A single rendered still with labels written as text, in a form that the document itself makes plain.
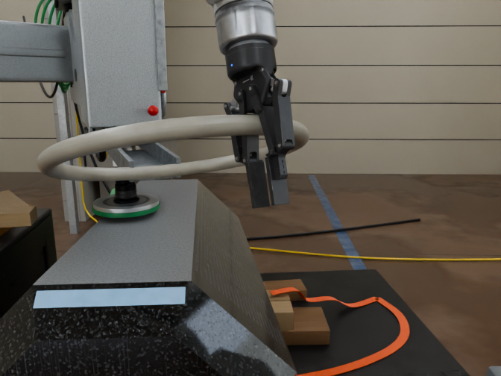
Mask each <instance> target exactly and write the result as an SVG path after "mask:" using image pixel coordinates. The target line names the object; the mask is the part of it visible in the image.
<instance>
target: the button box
mask: <svg viewBox="0 0 501 376"><path fill-rule="evenodd" d="M154 18H155V34H156V50H157V81H158V90H159V91H167V90H168V87H167V70H166V36H165V17H164V0H154Z"/></svg>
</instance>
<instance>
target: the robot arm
mask: <svg viewBox="0 0 501 376"><path fill-rule="evenodd" d="M206 1H207V3H208V4H210V5H212V8H213V11H214V14H215V25H216V28H217V35H218V45H219V50H220V52H221V53H222V54H223V55H225V60H226V66H227V76H228V78H229V79H230V80H231V81H232V82H233V83H234V92H233V96H234V98H233V100H232V101H231V102H230V103H225V104H224V110H225V112H226V114H227V115H259V119H260V122H261V125H262V130H263V133H264V136H265V141H266V144H267V146H268V153H267V154H266V156H267V157H265V164H266V169H267V175H268V185H269V191H270V197H271V205H272V206H274V205H281V204H289V203H290V201H289V191H288V186H287V180H286V179H287V176H288V173H287V168H286V154H287V152H288V151H290V150H293V149H294V147H295V143H294V129H293V121H292V108H291V100H290V94H291V88H292V82H291V81H290V80H286V79H280V78H276V76H275V73H276V71H277V63H276V57H275V52H274V47H275V46H276V45H277V41H278V40H277V30H276V25H275V19H274V17H275V15H274V8H273V0H206ZM248 113H253V114H248ZM231 140H232V144H233V152H234V157H235V161H236V162H237V163H243V164H245V167H246V172H247V178H248V184H249V187H250V198H251V204H252V208H253V209H254V208H261V207H270V202H269V197H268V186H267V181H266V175H265V164H264V162H262V160H259V136H231ZM285 140H286V141H285ZM251 155H252V156H251Z"/></svg>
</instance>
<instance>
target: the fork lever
mask: <svg viewBox="0 0 501 376"><path fill-rule="evenodd" d="M102 129H105V128H93V129H92V130H93V131H99V130H102ZM84 133H85V134H87V133H89V131H88V128H87V127H84ZM138 146H139V147H140V148H141V149H142V150H131V151H123V150H122V149H121V148H117V149H113V150H109V151H106V152H107V153H108V154H109V156H110V157H111V158H112V159H113V161H114V162H115V164H116V165H117V166H118V167H129V168H134V167H137V166H158V165H167V164H180V157H178V156H177V155H176V154H174V153H173V152H171V151H170V150H168V149H167V148H166V147H164V146H163V145H161V144H159V143H158V142H155V143H149V144H144V145H138ZM166 178H181V176H172V177H159V178H146V179H139V180H129V181H130V182H135V181H149V180H158V179H166Z"/></svg>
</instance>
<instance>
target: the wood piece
mask: <svg viewBox="0 0 501 376"><path fill-rule="evenodd" d="M36 219H37V206H36V205H33V206H20V207H0V228H12V227H24V226H32V224H33V223H34V222H35V221H36Z"/></svg>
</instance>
